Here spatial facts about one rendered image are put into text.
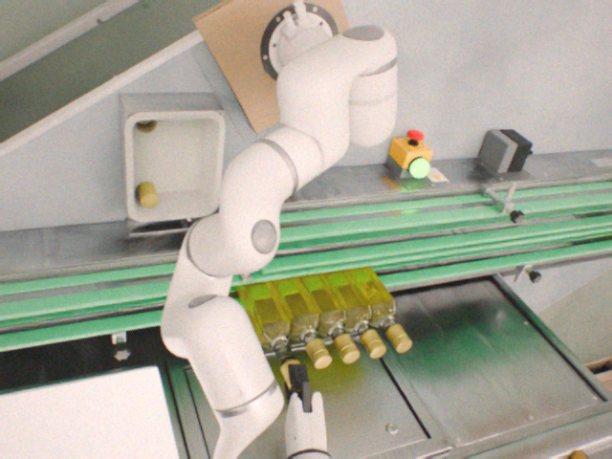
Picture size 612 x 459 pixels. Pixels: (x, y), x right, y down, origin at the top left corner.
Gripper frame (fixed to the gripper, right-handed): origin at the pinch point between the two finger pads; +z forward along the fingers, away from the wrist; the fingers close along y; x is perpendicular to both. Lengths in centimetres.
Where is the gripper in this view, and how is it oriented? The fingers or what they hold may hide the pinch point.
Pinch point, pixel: (295, 382)
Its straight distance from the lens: 99.4
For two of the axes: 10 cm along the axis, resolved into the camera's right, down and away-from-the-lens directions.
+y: 1.6, -8.0, -5.8
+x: -9.8, -0.5, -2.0
